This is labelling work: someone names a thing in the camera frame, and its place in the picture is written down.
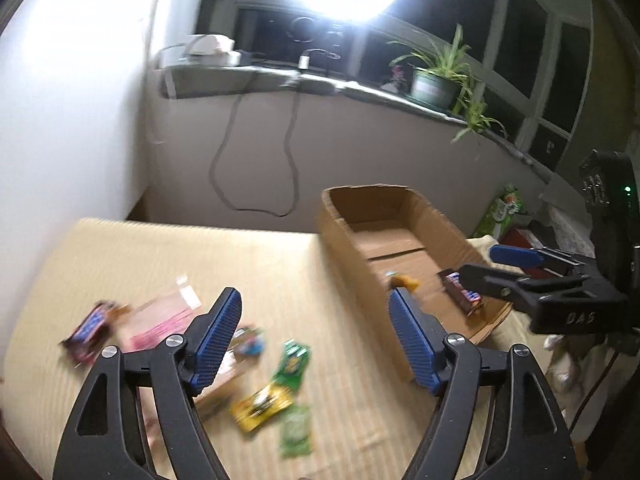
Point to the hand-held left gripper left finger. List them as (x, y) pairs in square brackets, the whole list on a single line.
[(215, 345)]

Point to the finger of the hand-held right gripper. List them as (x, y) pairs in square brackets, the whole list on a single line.
[(515, 256), (492, 285)]

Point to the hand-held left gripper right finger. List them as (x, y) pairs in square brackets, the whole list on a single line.
[(412, 345)]

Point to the brown chocolate bar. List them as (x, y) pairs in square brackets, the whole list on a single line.
[(462, 294), (90, 332)]

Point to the small colourful snack packet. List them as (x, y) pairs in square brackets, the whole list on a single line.
[(250, 344)]

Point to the brown snack packet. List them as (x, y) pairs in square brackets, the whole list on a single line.
[(222, 385)]

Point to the pink snack packet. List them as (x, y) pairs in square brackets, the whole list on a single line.
[(157, 320)]

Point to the yellow snack packet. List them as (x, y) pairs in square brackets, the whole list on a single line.
[(260, 405)]

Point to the cardboard box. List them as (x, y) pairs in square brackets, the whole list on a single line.
[(370, 280)]

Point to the light green snack packet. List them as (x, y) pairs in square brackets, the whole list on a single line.
[(296, 432)]

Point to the red box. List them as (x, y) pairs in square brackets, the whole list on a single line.
[(522, 240)]

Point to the white patterned cloth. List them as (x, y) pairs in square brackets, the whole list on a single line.
[(570, 227)]

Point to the green snack bag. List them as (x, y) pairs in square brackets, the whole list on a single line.
[(502, 210)]

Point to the small orange snack packet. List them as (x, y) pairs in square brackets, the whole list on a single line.
[(404, 282)]

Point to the potted spider plant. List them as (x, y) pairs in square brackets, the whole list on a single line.
[(434, 87)]

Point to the small pink flower ornament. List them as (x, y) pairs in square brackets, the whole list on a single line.
[(399, 77)]

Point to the grey stone windowsill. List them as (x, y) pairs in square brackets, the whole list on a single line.
[(260, 80)]

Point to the white power adapter stack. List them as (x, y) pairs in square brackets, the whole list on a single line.
[(210, 60)]

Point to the small white clip device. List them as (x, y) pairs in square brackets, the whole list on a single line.
[(305, 62)]

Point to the black round device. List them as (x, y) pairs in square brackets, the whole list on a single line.
[(302, 29)]

